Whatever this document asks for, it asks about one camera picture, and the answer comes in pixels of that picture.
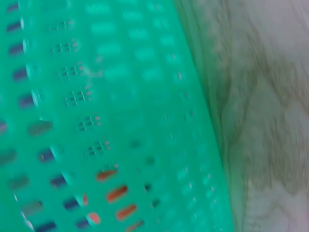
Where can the green plastic perforated basket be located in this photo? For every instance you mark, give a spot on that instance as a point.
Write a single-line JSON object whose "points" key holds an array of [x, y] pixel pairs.
{"points": [[101, 116]]}

